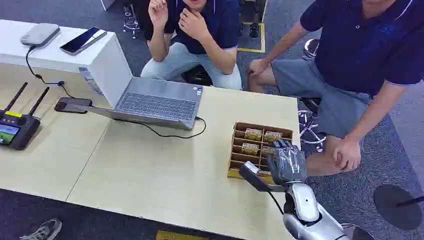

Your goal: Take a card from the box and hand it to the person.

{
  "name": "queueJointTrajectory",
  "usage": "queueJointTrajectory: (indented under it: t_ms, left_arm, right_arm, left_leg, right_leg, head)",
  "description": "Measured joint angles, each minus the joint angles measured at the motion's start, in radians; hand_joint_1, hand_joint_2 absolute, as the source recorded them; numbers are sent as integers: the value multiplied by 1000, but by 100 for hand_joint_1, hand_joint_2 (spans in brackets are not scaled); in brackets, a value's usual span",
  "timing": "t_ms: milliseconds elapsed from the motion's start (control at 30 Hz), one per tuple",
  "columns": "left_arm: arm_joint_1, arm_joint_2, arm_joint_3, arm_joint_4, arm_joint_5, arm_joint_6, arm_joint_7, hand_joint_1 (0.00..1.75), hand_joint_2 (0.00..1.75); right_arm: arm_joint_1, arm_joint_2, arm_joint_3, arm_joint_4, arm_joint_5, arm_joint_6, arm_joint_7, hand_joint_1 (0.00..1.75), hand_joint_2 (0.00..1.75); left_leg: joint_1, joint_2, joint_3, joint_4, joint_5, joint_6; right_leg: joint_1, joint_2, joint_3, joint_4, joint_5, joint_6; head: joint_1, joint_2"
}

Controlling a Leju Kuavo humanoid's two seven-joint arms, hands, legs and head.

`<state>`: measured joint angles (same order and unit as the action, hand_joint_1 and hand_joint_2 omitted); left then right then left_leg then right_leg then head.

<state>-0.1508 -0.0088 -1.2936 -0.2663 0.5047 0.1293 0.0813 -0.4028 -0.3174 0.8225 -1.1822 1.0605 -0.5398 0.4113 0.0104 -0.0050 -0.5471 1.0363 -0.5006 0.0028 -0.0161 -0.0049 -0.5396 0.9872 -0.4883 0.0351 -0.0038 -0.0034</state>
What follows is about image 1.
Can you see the grey flat power bank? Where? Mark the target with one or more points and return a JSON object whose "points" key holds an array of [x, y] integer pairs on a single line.
{"points": [[40, 34]]}

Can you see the person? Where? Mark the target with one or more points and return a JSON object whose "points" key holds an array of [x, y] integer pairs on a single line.
{"points": [[364, 49], [205, 30]]}

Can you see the white cardboard box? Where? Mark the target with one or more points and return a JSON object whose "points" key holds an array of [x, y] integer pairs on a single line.
{"points": [[109, 66]]}

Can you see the black round stand base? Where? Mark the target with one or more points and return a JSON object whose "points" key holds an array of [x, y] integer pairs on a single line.
{"points": [[396, 207]]}

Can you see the card with printed face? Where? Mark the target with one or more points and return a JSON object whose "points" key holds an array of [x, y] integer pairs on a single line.
{"points": [[250, 149], [272, 136], [253, 134], [267, 151]]}

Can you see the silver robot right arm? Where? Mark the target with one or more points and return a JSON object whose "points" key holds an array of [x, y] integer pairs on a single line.
{"points": [[306, 202]]}

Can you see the grey laptop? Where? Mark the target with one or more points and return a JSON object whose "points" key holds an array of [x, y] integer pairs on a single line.
{"points": [[159, 104]]}

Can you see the chrome stool base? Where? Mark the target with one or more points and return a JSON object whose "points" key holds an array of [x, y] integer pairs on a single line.
{"points": [[309, 130]]}

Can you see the black smartphone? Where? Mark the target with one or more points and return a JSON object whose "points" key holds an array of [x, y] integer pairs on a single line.
{"points": [[73, 105]]}

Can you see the wooden card box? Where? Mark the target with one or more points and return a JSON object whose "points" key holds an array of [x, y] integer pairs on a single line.
{"points": [[239, 155]]}

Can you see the chrome round stool seat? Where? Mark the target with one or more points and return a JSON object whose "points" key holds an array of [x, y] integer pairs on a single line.
{"points": [[311, 48]]}

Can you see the grey sneaker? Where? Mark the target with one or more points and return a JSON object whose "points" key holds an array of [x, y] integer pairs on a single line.
{"points": [[44, 231]]}

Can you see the black stool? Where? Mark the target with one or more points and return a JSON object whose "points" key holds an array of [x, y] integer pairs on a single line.
{"points": [[197, 76]]}

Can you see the smartphone with silver edge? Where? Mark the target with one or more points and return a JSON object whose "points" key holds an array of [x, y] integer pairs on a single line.
{"points": [[82, 40]]}

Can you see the black remote controller with antennas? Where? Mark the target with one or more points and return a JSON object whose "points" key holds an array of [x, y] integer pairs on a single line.
{"points": [[20, 130]]}

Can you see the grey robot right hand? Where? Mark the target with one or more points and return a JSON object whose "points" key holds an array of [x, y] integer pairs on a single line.
{"points": [[288, 164]]}

